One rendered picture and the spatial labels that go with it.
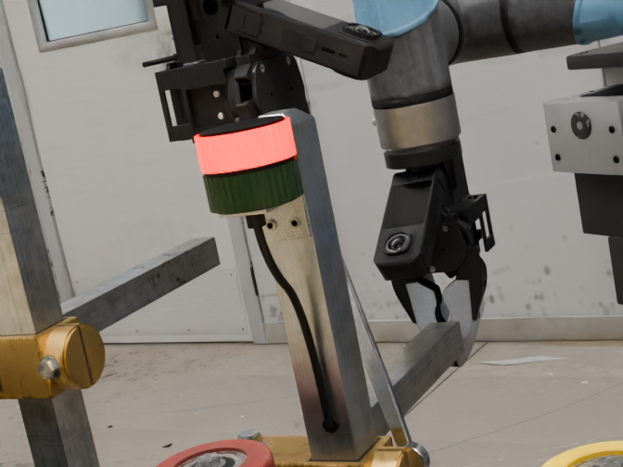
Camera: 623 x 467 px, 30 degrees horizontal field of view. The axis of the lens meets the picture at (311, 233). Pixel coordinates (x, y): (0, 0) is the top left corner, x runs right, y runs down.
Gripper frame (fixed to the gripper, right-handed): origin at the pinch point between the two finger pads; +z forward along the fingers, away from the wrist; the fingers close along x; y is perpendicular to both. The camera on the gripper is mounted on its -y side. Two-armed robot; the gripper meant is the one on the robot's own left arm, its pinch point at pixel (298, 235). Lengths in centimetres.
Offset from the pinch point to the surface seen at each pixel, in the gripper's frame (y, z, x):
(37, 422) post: 20.6, 10.7, 9.6
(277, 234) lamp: -4.0, -2.4, 9.9
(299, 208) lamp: -6.0, -4.0, 9.9
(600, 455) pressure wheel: -24.6, 10.1, 15.9
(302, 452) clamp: -1.6, 13.6, 8.4
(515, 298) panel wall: 77, 87, -265
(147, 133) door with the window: 210, 19, -276
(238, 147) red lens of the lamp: -5.8, -9.1, 15.4
